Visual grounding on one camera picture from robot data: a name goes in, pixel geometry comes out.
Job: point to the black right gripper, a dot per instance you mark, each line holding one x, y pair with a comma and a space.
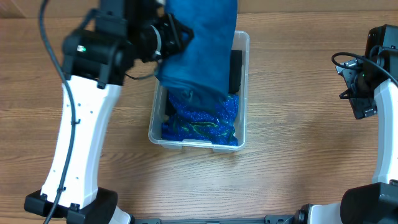
358, 101

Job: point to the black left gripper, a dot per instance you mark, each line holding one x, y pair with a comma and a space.
166, 24

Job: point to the blue denim jeans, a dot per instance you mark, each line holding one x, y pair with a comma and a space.
213, 23

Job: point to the black cloth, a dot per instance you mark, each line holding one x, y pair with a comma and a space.
235, 71

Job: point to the blue sparkly cloth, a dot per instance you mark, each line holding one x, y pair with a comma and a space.
215, 126

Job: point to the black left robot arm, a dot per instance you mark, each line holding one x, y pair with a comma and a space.
96, 58

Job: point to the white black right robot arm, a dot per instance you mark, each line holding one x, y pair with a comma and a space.
376, 201

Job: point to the clear plastic storage bin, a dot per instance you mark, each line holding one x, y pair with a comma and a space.
241, 42

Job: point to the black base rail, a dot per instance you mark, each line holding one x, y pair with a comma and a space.
211, 221

